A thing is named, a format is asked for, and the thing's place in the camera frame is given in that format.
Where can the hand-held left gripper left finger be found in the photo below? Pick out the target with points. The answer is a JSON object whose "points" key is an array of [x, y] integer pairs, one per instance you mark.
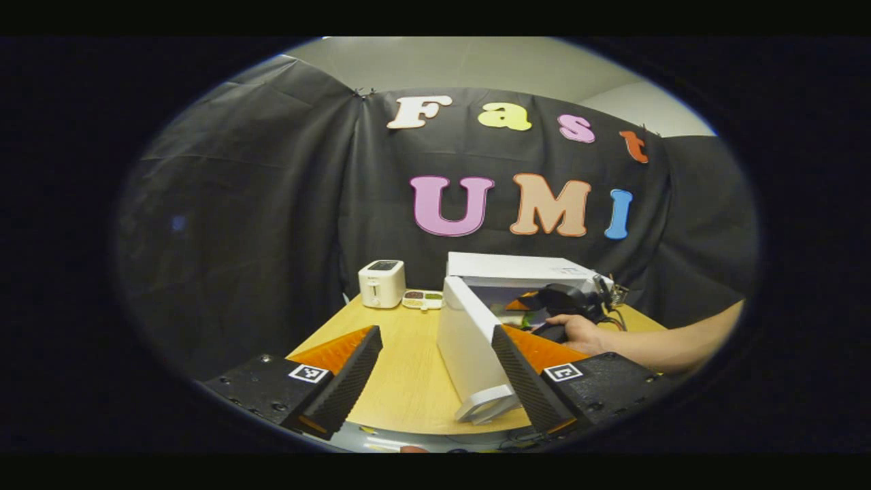
{"points": [[350, 381]]}

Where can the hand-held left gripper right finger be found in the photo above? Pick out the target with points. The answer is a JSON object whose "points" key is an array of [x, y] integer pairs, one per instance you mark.
{"points": [[524, 381]]}

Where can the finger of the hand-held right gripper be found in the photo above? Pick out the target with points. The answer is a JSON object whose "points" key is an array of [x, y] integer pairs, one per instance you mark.
{"points": [[522, 303]]}

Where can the white microwave oven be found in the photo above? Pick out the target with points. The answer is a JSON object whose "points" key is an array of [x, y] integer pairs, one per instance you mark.
{"points": [[466, 340]]}

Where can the white toaster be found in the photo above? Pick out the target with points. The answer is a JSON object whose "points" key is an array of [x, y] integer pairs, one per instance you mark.
{"points": [[381, 286]]}

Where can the divided condiment dish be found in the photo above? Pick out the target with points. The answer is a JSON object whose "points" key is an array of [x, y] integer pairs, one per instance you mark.
{"points": [[422, 299]]}

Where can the black backdrop cloth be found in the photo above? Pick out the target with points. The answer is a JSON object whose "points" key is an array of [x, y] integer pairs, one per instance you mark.
{"points": [[238, 204]]}

